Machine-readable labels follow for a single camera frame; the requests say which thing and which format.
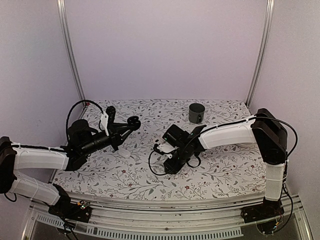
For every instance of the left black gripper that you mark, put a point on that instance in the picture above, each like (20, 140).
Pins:
(116, 138)

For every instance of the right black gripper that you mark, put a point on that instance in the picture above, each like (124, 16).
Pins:
(173, 167)

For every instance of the black earbud charging case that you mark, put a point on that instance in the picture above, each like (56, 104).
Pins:
(134, 122)

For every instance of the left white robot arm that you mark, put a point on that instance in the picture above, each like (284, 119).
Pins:
(14, 157)

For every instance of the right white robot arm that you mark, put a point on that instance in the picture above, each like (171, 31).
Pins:
(261, 129)

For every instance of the closed white charging case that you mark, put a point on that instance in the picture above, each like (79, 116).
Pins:
(124, 153)

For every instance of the open white charging case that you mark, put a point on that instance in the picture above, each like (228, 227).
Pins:
(157, 141)

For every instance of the dark grey mug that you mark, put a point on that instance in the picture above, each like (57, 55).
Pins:
(196, 113)

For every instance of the striped ceramic saucer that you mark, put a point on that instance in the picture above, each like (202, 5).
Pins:
(245, 145)

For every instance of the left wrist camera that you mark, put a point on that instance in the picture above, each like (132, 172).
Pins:
(106, 123)

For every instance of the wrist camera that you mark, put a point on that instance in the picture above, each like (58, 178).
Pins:
(106, 123)
(164, 149)

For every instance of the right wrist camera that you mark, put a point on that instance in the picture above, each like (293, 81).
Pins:
(164, 149)

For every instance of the front aluminium rail base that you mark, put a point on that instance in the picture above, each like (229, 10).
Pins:
(210, 219)

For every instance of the left aluminium frame post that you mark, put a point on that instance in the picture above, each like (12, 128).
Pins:
(62, 12)

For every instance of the aluminium frame post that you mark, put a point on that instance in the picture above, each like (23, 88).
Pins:
(266, 30)
(62, 12)

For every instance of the right aluminium frame post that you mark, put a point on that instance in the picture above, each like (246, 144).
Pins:
(266, 30)

